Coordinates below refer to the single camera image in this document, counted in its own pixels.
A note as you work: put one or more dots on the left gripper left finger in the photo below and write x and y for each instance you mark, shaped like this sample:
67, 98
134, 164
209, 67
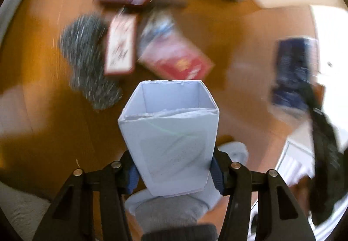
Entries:
70, 216

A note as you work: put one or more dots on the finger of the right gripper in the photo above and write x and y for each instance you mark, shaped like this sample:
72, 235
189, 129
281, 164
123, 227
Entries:
327, 184

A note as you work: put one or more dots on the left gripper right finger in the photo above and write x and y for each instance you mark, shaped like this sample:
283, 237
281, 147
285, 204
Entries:
279, 215

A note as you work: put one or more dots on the red white patterned box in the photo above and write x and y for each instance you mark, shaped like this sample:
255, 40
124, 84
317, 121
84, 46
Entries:
120, 53

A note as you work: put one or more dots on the grey steel wool scrubber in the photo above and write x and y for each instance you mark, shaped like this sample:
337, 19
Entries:
82, 45

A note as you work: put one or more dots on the red plastic packet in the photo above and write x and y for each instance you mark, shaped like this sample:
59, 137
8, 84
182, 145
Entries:
165, 51

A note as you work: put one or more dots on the dark blue packet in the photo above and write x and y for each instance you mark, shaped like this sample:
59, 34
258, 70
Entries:
294, 73

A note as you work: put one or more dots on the grey seat cushion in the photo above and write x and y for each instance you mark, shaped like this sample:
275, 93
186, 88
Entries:
24, 211

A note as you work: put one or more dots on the left black trouser leg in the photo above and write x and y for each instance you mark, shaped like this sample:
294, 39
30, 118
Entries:
200, 232

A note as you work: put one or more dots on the left white slipper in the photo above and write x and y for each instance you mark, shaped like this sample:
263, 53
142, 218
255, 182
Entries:
174, 200

